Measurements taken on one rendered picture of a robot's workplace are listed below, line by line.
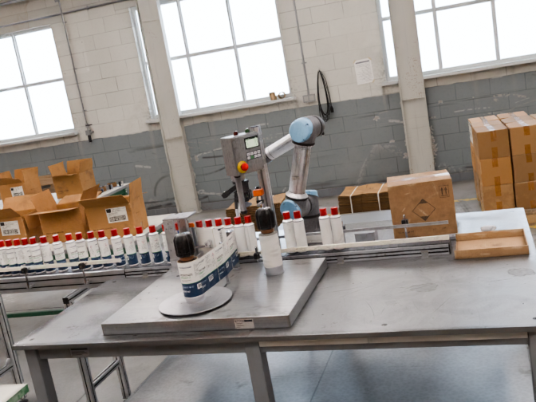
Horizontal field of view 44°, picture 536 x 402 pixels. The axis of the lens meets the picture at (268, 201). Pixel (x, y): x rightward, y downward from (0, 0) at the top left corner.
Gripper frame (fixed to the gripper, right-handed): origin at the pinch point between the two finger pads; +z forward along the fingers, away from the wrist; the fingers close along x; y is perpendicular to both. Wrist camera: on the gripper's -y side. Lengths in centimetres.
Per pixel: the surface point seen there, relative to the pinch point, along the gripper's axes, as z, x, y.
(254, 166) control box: -31.3, -31.4, 21.7
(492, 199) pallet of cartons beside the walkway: 73, 275, 146
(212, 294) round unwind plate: 11, -93, 13
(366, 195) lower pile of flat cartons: 81, 390, 19
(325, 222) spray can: -2, -42, 55
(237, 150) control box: -41, -38, 17
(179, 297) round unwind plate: 11, -94, -2
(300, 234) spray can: 3, -42, 42
